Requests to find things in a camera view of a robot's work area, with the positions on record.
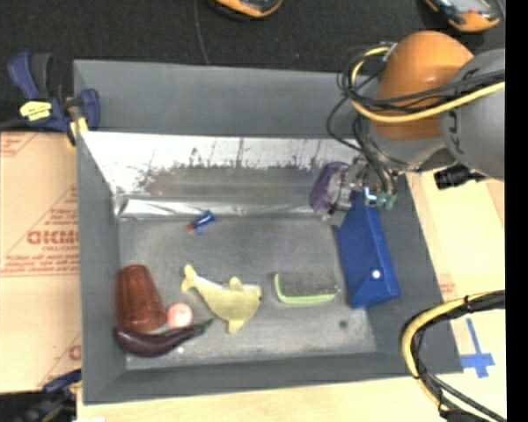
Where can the black cylinder on white bracket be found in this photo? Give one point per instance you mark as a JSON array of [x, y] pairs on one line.
[[457, 176]]

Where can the yellow toy dolphin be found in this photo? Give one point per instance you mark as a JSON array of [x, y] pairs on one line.
[[229, 299]]

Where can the blue box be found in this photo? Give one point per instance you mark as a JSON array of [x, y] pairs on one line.
[[365, 257]]

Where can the brown cardboard board red print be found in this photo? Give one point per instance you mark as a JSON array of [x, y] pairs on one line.
[[35, 218]]

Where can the purple toy eggplant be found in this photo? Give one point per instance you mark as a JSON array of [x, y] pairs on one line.
[[149, 343]]

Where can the red-brown plastic cup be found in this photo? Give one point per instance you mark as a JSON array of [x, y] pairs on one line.
[[137, 297]]

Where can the purple rounded object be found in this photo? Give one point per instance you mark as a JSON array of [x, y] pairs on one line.
[[323, 187]]

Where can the pink ball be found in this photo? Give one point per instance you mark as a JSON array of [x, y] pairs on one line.
[[179, 315]]

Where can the grey metal bin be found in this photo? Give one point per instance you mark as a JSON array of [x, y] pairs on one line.
[[255, 253]]

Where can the small blue and red clip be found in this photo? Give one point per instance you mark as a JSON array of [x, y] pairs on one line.
[[202, 221]]

